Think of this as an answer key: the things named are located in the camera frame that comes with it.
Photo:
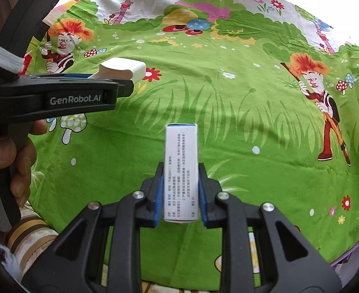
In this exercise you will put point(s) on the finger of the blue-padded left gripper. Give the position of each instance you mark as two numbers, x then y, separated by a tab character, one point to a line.
76	75

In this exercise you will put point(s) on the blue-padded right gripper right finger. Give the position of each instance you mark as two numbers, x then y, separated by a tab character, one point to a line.
223	211

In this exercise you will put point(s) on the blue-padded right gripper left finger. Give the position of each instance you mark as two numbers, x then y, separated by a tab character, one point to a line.
140	209

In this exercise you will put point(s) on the white text medicine box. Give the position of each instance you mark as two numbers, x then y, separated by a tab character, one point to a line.
181	174

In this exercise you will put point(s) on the person left hand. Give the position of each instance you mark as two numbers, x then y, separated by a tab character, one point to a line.
17	155

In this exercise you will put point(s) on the green cartoon print blanket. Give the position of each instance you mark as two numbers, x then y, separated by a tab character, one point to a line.
273	90

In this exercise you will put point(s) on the purple cardboard storage box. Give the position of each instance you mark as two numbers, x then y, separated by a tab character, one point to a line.
347	265

